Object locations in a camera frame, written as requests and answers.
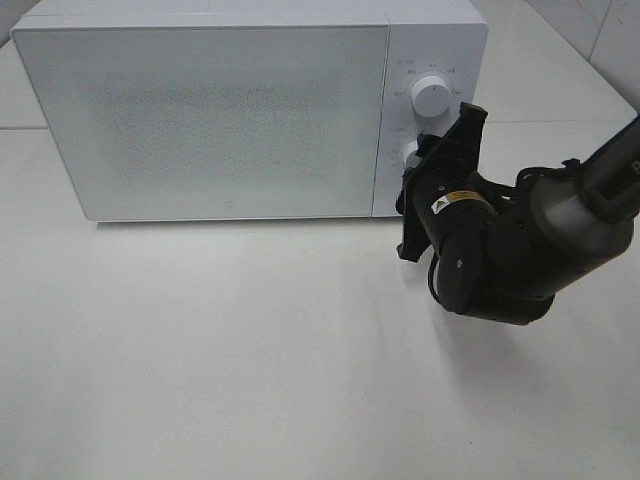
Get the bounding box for white microwave oven body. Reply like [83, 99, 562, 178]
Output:
[11, 1, 489, 218]

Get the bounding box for upper white power knob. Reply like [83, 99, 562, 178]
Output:
[410, 72, 452, 118]

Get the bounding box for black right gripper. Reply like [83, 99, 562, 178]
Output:
[395, 102, 497, 262]

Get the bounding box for white timer knob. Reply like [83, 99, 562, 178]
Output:
[399, 140, 421, 171]

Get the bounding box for white microwave door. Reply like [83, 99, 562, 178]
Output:
[14, 27, 387, 221]

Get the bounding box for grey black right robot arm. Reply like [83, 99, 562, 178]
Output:
[396, 103, 639, 325]

